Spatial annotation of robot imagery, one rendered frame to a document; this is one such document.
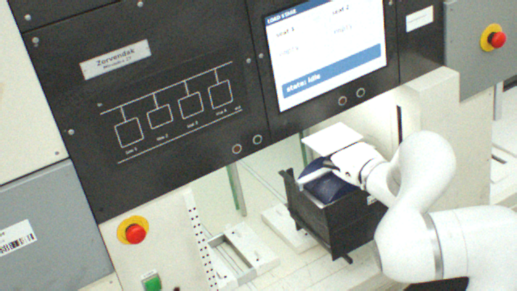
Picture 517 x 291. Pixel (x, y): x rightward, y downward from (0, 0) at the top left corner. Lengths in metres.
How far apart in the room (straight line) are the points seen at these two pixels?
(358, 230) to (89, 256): 0.69
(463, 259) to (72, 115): 0.69
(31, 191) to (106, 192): 0.14
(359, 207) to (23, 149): 0.83
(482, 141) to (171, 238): 0.90
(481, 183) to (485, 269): 0.94
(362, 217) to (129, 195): 0.63
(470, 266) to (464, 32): 0.76
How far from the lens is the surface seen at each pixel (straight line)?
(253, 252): 1.88
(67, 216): 1.26
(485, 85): 1.75
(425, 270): 0.98
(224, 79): 1.26
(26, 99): 1.15
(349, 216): 1.62
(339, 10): 1.36
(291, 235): 1.91
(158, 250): 1.39
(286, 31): 1.30
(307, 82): 1.37
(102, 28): 1.14
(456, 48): 1.62
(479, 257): 0.99
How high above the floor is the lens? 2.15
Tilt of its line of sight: 33 degrees down
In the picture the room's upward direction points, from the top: 11 degrees counter-clockwise
